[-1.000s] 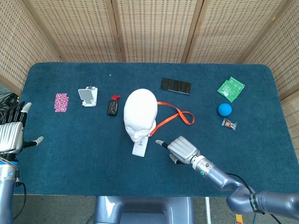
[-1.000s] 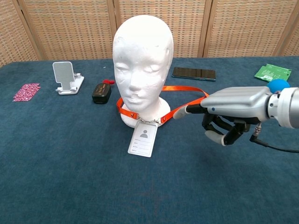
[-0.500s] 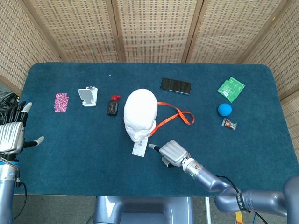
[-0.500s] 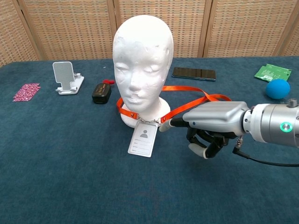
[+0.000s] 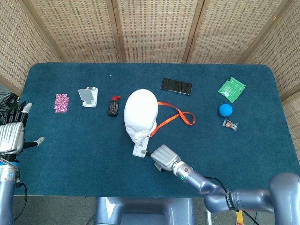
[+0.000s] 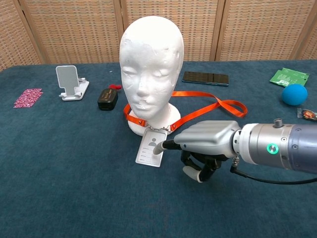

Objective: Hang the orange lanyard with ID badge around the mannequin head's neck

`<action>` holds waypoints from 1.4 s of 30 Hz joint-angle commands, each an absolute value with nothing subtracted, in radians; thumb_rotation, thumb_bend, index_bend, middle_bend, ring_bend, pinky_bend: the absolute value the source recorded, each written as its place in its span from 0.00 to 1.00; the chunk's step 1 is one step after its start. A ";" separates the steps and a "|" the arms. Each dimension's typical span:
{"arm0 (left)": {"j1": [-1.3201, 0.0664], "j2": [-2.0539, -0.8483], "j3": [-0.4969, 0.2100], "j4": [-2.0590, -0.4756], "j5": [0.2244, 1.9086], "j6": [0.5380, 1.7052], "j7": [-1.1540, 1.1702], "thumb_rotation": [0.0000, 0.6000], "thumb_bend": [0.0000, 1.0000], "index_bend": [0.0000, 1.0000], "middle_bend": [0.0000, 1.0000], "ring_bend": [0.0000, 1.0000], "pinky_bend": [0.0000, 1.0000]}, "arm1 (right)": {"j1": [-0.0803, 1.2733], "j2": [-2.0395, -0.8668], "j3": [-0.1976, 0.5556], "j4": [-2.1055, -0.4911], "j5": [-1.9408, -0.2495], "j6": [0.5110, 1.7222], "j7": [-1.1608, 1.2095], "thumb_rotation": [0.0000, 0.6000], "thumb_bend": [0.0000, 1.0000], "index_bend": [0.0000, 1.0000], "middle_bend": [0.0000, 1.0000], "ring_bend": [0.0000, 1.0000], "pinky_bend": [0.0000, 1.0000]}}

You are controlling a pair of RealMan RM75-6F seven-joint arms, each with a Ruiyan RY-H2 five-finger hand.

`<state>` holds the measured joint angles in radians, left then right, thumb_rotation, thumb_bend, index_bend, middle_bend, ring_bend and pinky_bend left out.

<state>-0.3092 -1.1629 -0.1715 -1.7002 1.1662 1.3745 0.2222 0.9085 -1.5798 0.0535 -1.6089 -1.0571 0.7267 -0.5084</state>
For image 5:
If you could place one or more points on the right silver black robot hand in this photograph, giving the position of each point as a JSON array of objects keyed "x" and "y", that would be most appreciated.
[{"x": 165, "y": 158}]

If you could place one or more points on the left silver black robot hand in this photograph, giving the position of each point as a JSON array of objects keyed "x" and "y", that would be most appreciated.
[{"x": 11, "y": 138}]

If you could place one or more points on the white ID badge holder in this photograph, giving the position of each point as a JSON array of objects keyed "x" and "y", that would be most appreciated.
[{"x": 139, "y": 150}]

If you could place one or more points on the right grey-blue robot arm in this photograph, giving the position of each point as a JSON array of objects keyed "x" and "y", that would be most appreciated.
[{"x": 201, "y": 182}]

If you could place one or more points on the white foam mannequin head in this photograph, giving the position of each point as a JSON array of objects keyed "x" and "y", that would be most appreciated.
[{"x": 140, "y": 107}]

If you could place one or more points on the pink patterned card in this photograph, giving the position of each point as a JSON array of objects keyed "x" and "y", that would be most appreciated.
[{"x": 61, "y": 103}]

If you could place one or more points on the black bottle with red cap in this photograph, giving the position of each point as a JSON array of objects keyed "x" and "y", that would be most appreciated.
[{"x": 113, "y": 109}]

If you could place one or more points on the dark blue felt table cloth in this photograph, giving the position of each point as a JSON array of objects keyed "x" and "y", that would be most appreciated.
[{"x": 82, "y": 152}]

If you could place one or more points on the black smartphone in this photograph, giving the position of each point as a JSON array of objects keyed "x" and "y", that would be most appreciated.
[{"x": 176, "y": 86}]

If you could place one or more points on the small clear snack wrapper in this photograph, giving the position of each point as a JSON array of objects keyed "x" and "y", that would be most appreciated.
[{"x": 230, "y": 124}]

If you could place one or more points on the grey-blue robot torso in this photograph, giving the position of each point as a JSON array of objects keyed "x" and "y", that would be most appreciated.
[{"x": 110, "y": 211}]

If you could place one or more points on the blue ball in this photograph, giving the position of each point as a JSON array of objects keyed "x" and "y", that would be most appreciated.
[{"x": 226, "y": 109}]

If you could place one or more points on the white phone stand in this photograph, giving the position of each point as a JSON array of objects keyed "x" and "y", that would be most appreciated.
[{"x": 87, "y": 97}]

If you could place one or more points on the green foil packet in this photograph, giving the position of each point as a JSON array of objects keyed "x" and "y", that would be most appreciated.
[{"x": 230, "y": 89}]

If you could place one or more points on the yellow floor tape strip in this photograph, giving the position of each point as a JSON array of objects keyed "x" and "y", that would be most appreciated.
[{"x": 239, "y": 219}]

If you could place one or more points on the woven bamboo folding screen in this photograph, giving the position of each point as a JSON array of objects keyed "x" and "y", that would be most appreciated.
[{"x": 154, "y": 28}]

